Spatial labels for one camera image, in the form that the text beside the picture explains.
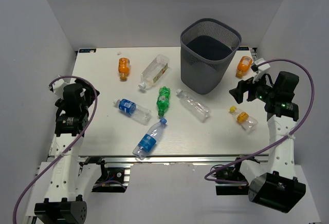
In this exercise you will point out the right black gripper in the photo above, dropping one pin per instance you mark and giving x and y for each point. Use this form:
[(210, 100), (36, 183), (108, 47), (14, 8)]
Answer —
[(237, 93)]

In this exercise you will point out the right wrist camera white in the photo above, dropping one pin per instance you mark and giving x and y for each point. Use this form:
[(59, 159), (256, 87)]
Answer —
[(259, 67)]

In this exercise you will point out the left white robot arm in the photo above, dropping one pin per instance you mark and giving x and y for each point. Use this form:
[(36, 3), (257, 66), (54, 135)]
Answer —
[(69, 187)]

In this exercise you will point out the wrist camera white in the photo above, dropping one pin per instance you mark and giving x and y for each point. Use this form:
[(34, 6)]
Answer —
[(259, 67), (57, 86)]

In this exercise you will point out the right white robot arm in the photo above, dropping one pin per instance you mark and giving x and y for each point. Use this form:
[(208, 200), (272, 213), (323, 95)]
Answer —
[(277, 187)]

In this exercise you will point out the clear crushed bottle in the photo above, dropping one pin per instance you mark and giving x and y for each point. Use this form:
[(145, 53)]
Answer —
[(193, 105)]

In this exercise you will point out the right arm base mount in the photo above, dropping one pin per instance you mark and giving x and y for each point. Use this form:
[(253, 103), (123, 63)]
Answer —
[(231, 173)]

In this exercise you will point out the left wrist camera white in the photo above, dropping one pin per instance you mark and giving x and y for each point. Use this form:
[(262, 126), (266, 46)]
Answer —
[(57, 86)]

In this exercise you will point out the green plastic bottle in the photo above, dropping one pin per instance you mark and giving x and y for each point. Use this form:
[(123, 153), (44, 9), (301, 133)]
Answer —
[(163, 100)]

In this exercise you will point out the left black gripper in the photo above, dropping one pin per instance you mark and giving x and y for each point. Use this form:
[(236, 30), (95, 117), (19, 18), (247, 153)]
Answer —
[(89, 93)]

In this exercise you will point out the yellow cap orange label bottle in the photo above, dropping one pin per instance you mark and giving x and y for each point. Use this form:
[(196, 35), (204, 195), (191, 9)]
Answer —
[(247, 122)]

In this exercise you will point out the grey mesh waste bin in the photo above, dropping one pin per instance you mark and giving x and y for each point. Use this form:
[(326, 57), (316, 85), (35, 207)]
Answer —
[(207, 47)]

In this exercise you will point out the clear square juice bottle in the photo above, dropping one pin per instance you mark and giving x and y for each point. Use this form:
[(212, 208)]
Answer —
[(153, 72)]

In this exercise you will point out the blue label bottle white cap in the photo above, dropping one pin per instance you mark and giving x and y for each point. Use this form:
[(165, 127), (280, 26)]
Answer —
[(134, 111)]

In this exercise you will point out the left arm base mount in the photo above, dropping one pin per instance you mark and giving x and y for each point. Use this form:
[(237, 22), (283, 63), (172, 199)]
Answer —
[(108, 172)]

